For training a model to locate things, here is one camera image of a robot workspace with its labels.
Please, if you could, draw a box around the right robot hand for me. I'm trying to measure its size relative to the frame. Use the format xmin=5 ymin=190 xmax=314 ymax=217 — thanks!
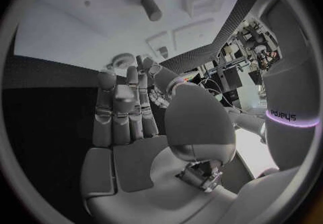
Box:
xmin=80 ymin=55 xmax=238 ymax=224

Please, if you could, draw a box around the white task board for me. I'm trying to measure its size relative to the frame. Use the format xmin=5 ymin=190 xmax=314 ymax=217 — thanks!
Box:
xmin=13 ymin=0 xmax=253 ymax=74

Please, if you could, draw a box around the grey gear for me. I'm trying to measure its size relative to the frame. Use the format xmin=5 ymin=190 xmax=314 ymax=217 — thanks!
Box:
xmin=110 ymin=53 xmax=135 ymax=69

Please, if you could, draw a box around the grey short peg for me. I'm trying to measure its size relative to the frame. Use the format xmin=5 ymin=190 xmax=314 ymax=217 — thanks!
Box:
xmin=157 ymin=46 xmax=170 ymax=59

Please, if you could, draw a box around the black machine box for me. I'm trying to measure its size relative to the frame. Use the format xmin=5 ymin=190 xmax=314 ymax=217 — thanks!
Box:
xmin=219 ymin=67 xmax=244 ymax=106

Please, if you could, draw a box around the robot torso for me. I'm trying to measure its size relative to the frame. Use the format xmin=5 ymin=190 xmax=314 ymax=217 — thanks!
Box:
xmin=253 ymin=0 xmax=321 ymax=171

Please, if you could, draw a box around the grey long cylinder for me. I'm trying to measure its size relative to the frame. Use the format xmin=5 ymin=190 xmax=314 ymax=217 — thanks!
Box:
xmin=140 ymin=0 xmax=163 ymax=22

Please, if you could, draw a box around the white cable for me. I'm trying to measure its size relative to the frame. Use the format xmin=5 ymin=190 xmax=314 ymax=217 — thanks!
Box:
xmin=198 ymin=78 xmax=244 ymax=112

